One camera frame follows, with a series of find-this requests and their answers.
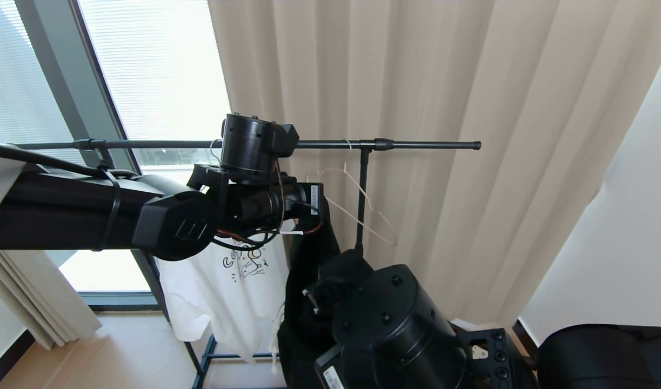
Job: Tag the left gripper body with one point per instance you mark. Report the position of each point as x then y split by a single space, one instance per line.
300 202

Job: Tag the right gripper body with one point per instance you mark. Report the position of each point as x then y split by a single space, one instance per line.
335 373

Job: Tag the black shorts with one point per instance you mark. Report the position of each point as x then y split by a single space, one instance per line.
308 281

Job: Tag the white printed T-shirt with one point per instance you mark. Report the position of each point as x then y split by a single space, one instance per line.
211 302

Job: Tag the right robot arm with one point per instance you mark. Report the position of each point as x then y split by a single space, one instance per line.
395 324

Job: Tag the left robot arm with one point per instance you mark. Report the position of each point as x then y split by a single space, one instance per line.
65 216

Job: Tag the black clothes rack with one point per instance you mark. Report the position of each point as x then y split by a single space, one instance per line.
416 145

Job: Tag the window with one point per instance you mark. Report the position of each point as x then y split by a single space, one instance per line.
157 81

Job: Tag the beige curtain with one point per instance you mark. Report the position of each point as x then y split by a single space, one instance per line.
471 81
38 292

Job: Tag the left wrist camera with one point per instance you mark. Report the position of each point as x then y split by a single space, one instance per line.
286 140

